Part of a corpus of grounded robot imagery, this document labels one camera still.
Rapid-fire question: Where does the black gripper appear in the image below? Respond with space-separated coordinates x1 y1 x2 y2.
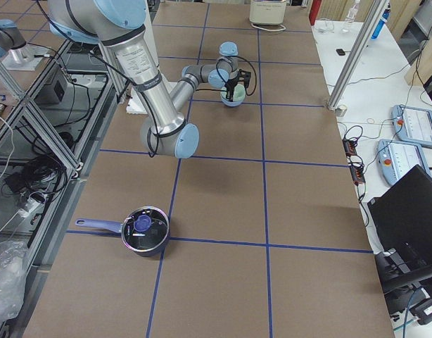
224 77 239 102

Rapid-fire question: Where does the blue bowl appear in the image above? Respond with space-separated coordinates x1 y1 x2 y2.
221 95 245 107

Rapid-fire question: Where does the green bowl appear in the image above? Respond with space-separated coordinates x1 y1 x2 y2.
220 84 246 98

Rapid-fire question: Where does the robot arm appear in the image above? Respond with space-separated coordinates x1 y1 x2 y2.
0 19 34 64
48 0 246 158

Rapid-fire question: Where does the white chrome toaster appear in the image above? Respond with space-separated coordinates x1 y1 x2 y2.
249 0 287 25

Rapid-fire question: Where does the orange black adapter strip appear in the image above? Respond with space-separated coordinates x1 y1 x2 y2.
342 138 366 186

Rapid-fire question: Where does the dark blue lidded saucepan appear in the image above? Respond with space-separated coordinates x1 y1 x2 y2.
75 206 170 257

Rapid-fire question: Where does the blue water bottle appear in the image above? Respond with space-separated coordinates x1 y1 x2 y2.
371 2 391 39

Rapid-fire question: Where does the blue teach pendant near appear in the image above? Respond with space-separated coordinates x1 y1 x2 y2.
377 139 431 186

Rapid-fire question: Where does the blue teach pendant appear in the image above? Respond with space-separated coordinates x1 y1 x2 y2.
377 139 431 186
391 105 432 149

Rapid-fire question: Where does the blue teach pendant far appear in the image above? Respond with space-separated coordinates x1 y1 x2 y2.
391 105 432 149

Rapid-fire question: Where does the black laptop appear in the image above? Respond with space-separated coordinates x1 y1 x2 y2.
367 165 432 264

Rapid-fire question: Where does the clear plastic bag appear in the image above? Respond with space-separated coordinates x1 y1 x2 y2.
0 241 28 323

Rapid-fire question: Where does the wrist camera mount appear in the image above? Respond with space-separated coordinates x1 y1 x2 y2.
238 69 251 88

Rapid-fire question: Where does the white toaster power cord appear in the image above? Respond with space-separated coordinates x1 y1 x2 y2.
253 21 288 35

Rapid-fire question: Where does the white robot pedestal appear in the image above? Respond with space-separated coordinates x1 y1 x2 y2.
117 1 179 125

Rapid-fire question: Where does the aluminium frame post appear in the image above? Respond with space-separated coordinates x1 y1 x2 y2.
326 0 389 117

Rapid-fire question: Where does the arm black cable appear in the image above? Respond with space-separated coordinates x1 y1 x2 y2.
34 0 258 158

